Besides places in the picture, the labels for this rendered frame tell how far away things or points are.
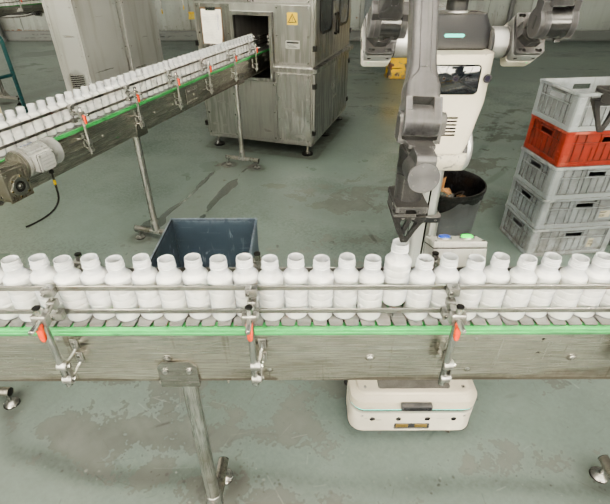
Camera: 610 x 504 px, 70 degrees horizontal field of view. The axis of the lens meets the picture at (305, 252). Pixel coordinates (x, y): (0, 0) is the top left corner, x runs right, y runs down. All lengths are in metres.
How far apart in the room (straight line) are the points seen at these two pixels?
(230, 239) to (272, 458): 0.94
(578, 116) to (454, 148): 1.61
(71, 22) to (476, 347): 6.30
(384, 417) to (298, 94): 3.37
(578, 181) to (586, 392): 1.36
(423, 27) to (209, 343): 0.81
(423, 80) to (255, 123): 4.05
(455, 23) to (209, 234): 1.05
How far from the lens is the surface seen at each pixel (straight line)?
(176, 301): 1.06
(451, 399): 1.97
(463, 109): 1.51
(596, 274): 1.20
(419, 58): 0.88
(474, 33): 1.55
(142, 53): 7.71
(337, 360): 1.12
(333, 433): 2.08
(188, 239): 1.68
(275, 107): 4.71
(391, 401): 1.90
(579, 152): 3.21
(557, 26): 1.48
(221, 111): 4.98
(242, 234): 1.63
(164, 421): 2.20
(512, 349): 1.21
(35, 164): 2.29
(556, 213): 3.35
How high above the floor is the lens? 1.72
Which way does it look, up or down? 33 degrees down
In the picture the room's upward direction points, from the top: straight up
